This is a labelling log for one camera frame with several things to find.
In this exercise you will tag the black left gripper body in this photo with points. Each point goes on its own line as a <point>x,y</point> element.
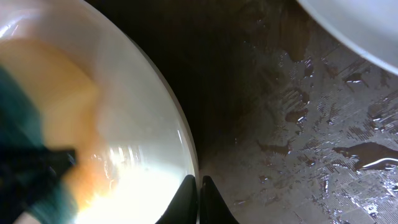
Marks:
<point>32,176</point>

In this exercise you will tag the light grey plate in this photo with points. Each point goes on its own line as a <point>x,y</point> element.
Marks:
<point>368,27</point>

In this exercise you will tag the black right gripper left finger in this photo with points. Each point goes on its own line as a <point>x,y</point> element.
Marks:
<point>183,207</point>

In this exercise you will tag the green and yellow sponge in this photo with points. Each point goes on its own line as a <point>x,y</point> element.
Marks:
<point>66,99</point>

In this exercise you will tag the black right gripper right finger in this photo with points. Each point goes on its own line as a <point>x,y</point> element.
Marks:
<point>213,209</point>

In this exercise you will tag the large brown tray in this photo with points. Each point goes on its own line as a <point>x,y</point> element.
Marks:
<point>291,125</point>

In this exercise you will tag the cream white plate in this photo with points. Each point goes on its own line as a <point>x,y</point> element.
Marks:
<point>150,146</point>

